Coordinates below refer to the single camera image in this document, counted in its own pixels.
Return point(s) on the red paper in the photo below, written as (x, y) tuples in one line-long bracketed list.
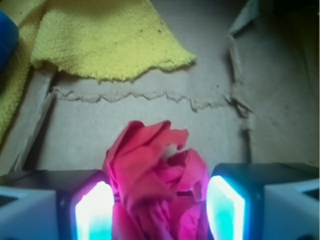
[(159, 186)]

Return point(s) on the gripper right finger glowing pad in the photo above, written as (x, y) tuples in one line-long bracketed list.
[(263, 201)]

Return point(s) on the brown paper bag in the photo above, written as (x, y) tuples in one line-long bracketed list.
[(252, 94)]

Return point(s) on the yellow cloth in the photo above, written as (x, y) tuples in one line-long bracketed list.
[(106, 40)]

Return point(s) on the blue plastic bottle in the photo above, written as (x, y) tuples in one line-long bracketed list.
[(9, 37)]

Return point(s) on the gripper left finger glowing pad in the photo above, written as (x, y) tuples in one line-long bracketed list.
[(56, 205)]

